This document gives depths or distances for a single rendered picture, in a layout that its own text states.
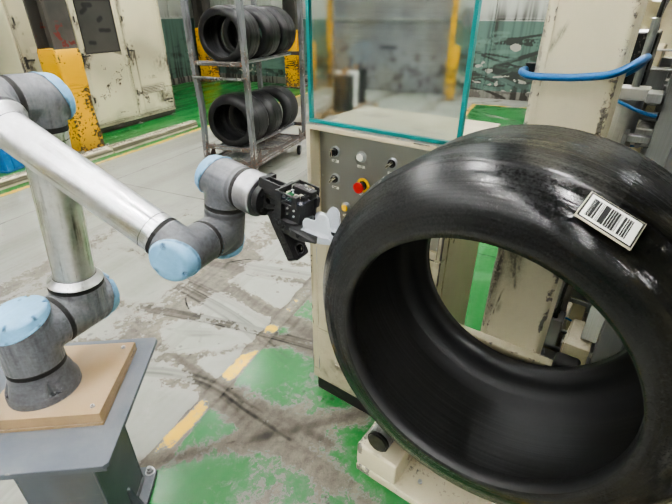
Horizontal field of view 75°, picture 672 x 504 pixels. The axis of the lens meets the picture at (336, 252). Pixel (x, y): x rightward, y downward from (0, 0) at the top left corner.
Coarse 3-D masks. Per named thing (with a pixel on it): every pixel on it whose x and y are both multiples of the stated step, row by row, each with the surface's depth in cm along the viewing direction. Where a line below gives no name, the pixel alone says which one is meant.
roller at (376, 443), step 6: (378, 426) 83; (372, 432) 82; (378, 432) 81; (384, 432) 82; (372, 438) 82; (378, 438) 81; (384, 438) 81; (390, 438) 82; (372, 444) 83; (378, 444) 82; (384, 444) 81; (390, 444) 82; (378, 450) 82; (384, 450) 81
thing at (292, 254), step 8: (272, 216) 86; (272, 224) 87; (280, 232) 87; (280, 240) 88; (288, 240) 87; (296, 240) 89; (288, 248) 88; (296, 248) 88; (304, 248) 90; (288, 256) 89; (296, 256) 88
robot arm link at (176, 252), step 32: (0, 96) 91; (0, 128) 88; (32, 128) 90; (32, 160) 88; (64, 160) 88; (64, 192) 89; (96, 192) 86; (128, 192) 88; (128, 224) 85; (160, 224) 85; (192, 224) 90; (160, 256) 84; (192, 256) 84
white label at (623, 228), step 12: (588, 204) 44; (600, 204) 44; (612, 204) 44; (576, 216) 44; (588, 216) 43; (600, 216) 43; (612, 216) 44; (624, 216) 44; (600, 228) 43; (612, 228) 43; (624, 228) 43; (636, 228) 43; (624, 240) 42; (636, 240) 42
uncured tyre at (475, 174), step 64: (512, 128) 63; (384, 192) 59; (448, 192) 52; (512, 192) 48; (576, 192) 46; (640, 192) 47; (384, 256) 91; (576, 256) 45; (640, 256) 43; (384, 320) 92; (448, 320) 94; (640, 320) 44; (384, 384) 85; (448, 384) 92; (512, 384) 89; (576, 384) 81; (640, 384) 46; (448, 448) 80; (512, 448) 79; (576, 448) 74; (640, 448) 49
